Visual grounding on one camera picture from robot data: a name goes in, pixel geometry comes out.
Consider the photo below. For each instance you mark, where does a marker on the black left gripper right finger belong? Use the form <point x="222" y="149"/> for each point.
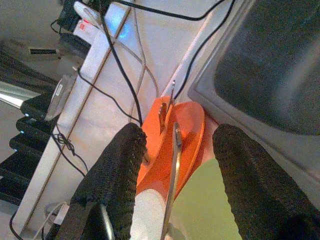
<point x="250" y="187"/>

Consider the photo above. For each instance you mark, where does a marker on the white bowl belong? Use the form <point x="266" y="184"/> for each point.
<point x="147" y="215"/>

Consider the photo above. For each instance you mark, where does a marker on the metal fork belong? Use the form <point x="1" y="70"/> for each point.
<point x="178" y="136"/>

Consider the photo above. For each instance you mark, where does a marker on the light green plate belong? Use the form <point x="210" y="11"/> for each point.
<point x="202" y="200"/>

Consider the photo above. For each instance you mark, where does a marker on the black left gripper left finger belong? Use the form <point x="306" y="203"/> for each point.
<point x="112" y="175"/>

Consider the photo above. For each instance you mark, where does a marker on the orange round plate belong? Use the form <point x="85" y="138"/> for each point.
<point x="190" y="130"/>

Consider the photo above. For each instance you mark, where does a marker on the white power plug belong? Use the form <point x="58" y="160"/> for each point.
<point x="85" y="12"/>

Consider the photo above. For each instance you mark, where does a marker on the stainless steel sink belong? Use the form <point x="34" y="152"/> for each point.
<point x="262" y="62"/>

